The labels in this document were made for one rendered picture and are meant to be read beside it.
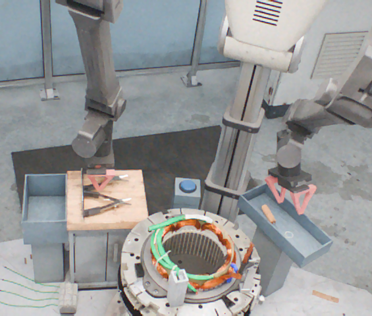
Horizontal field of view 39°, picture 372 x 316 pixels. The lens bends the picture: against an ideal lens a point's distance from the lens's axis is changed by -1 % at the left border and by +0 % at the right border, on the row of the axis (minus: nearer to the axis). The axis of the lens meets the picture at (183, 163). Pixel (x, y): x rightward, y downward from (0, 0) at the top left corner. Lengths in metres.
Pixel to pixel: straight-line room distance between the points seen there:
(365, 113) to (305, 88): 2.69
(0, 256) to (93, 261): 0.31
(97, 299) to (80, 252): 0.17
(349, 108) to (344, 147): 2.68
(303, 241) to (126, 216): 0.47
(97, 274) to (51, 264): 0.13
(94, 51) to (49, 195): 0.59
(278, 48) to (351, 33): 2.21
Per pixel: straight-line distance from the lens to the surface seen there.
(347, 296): 1.69
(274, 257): 1.46
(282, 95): 3.52
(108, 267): 1.47
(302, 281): 1.67
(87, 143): 1.19
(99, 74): 1.07
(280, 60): 1.34
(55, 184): 1.46
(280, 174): 1.33
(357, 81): 0.88
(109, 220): 1.32
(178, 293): 1.10
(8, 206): 2.84
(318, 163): 3.37
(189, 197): 1.45
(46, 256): 1.46
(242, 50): 1.35
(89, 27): 0.95
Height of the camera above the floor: 2.05
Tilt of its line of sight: 41 degrees down
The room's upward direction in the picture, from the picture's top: 10 degrees clockwise
